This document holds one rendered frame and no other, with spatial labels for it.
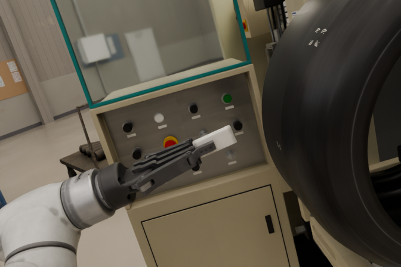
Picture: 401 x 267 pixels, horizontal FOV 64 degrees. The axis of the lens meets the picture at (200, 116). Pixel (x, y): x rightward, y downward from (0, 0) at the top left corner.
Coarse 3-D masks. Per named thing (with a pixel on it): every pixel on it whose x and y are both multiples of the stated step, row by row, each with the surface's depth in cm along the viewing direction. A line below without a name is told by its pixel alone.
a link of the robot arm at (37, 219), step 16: (32, 192) 54; (48, 192) 53; (16, 208) 52; (32, 208) 51; (48, 208) 51; (0, 224) 51; (16, 224) 50; (32, 224) 49; (48, 224) 50; (64, 224) 51; (0, 240) 51; (16, 240) 48; (32, 240) 48; (48, 240) 48; (64, 240) 50; (0, 256) 51
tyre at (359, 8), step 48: (336, 0) 48; (384, 0) 42; (288, 48) 56; (336, 48) 44; (384, 48) 42; (288, 96) 50; (336, 96) 43; (288, 144) 51; (336, 144) 45; (336, 192) 47; (384, 192) 77; (384, 240) 49
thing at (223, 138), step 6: (216, 132) 54; (222, 132) 54; (228, 132) 54; (204, 138) 54; (210, 138) 54; (216, 138) 54; (222, 138) 54; (228, 138) 54; (234, 138) 54; (198, 144) 54; (216, 144) 54; (222, 144) 54; (228, 144) 54; (216, 150) 55; (204, 156) 55
